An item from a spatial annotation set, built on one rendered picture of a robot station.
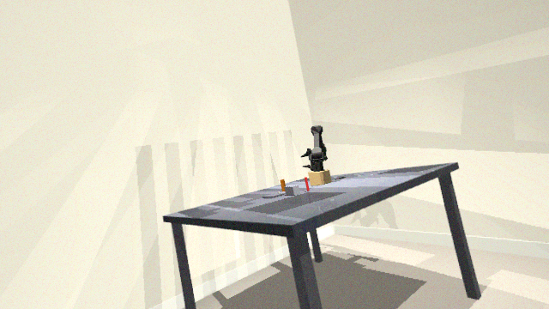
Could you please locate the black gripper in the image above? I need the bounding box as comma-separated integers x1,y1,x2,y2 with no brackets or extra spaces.
300,148,313,171

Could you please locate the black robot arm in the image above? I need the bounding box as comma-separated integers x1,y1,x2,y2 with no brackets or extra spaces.
308,125,328,172

